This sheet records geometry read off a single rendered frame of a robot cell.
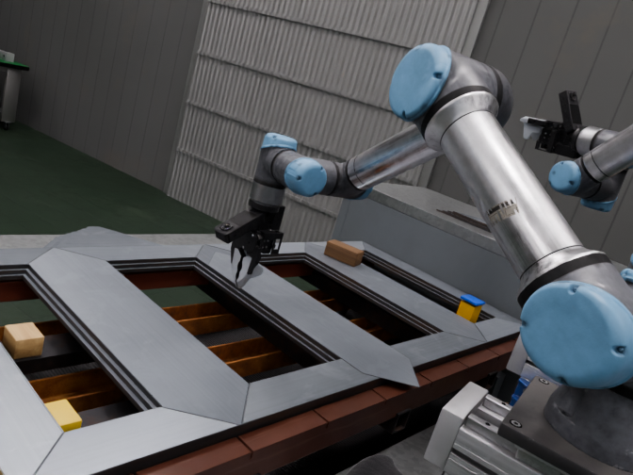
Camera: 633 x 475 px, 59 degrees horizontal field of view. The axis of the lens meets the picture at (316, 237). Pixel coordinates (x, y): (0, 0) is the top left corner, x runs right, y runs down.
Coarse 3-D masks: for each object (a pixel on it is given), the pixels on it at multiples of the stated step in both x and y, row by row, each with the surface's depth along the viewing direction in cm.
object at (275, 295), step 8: (264, 288) 148; (272, 288) 149; (280, 288) 151; (288, 288) 152; (296, 288) 154; (256, 296) 141; (264, 296) 143; (272, 296) 144; (280, 296) 146; (288, 296) 147; (296, 296) 149; (304, 296) 150
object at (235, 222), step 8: (248, 208) 126; (240, 216) 124; (248, 216) 124; (256, 216) 124; (264, 216) 125; (224, 224) 121; (232, 224) 121; (240, 224) 121; (248, 224) 122; (256, 224) 124; (216, 232) 120; (224, 232) 119; (232, 232) 119; (240, 232) 121; (224, 240) 120; (232, 240) 120
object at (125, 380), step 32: (288, 256) 183; (32, 288) 118; (224, 288) 146; (352, 288) 174; (64, 320) 108; (416, 320) 159; (96, 352) 101; (320, 352) 124; (128, 384) 94; (384, 384) 120; (288, 416) 98; (192, 448) 83
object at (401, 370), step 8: (408, 360) 130; (384, 368) 123; (392, 368) 124; (400, 368) 125; (408, 368) 126; (376, 376) 118; (384, 376) 119; (392, 376) 120; (400, 376) 121; (408, 376) 122
